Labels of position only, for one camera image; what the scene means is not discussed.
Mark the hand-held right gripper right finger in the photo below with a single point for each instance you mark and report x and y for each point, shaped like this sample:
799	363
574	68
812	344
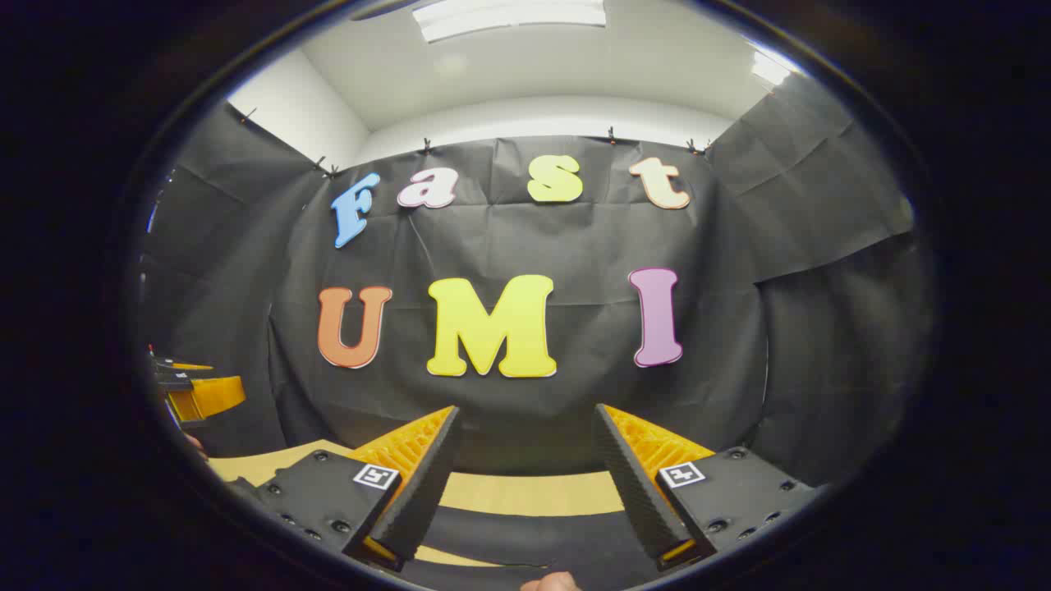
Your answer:
632	484

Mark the black jeans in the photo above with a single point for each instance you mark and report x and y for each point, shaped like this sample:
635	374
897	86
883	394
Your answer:
534	542

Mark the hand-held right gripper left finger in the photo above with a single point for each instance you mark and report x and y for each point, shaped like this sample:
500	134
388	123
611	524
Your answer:
427	484

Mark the long ceiling light panel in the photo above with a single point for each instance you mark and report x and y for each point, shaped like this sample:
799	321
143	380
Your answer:
509	16

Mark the row of small black clips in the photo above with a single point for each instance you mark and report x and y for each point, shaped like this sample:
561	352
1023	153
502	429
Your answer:
426	146

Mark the small ceiling light panel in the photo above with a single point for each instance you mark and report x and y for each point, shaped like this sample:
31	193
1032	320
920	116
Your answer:
770	67

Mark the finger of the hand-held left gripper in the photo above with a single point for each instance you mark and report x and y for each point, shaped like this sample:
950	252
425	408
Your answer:
172	365
209	398

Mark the black backdrop cloth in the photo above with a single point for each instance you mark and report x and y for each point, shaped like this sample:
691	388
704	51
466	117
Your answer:
509	238

